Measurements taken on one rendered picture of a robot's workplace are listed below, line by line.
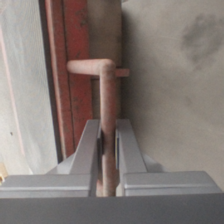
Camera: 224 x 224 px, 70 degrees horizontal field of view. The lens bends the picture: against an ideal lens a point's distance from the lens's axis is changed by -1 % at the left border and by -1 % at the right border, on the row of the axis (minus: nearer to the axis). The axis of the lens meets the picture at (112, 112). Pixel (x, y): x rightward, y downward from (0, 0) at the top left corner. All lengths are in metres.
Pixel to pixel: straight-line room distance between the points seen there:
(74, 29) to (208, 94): 0.15
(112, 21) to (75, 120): 0.13
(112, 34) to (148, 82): 0.08
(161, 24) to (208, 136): 0.14
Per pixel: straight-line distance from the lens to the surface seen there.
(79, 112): 0.18
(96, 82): 0.21
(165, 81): 0.22
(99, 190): 0.18
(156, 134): 0.24
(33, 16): 0.19
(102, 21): 0.22
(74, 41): 0.17
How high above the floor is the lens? 0.20
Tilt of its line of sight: 39 degrees down
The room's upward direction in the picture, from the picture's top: 105 degrees counter-clockwise
